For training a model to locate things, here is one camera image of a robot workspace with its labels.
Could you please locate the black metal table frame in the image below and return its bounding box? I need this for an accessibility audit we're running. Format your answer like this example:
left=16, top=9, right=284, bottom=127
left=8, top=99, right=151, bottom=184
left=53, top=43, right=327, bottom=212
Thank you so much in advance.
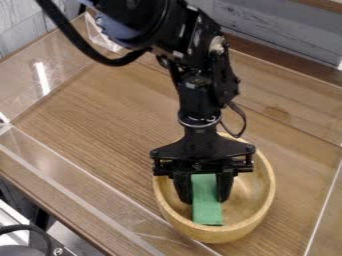
left=0, top=179, right=107, bottom=256

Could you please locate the clear acrylic tray wall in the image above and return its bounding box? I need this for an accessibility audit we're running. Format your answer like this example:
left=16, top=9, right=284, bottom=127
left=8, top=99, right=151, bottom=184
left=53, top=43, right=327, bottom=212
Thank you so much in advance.
left=0, top=115, right=222, bottom=256

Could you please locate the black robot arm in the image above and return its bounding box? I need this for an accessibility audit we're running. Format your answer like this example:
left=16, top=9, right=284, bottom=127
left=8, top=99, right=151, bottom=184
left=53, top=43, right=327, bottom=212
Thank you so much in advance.
left=84, top=0, right=255, bottom=204

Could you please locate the green rectangular block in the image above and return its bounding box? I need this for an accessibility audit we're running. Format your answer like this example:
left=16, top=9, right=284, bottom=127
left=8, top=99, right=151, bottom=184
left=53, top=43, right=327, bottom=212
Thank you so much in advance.
left=191, top=174, right=223, bottom=226

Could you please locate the brown wooden bowl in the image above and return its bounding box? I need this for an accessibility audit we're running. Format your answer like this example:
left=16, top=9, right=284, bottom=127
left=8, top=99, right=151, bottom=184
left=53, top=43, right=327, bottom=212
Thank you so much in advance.
left=152, top=132, right=275, bottom=244

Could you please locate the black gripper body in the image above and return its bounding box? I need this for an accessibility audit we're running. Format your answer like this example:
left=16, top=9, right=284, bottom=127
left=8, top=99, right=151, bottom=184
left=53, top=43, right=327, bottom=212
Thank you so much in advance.
left=150, top=127, right=256, bottom=177

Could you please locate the black cable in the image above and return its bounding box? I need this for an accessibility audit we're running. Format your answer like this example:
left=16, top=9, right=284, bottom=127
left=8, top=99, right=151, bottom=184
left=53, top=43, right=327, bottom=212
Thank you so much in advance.
left=33, top=0, right=148, bottom=68

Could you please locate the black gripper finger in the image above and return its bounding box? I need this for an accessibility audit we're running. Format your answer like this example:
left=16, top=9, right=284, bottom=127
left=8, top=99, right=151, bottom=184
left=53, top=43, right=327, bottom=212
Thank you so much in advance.
left=174, top=173, right=192, bottom=204
left=216, top=172, right=234, bottom=202

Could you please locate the clear acrylic corner bracket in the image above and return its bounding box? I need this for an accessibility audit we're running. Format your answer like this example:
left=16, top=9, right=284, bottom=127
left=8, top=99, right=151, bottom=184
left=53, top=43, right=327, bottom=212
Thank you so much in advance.
left=84, top=12, right=123, bottom=53

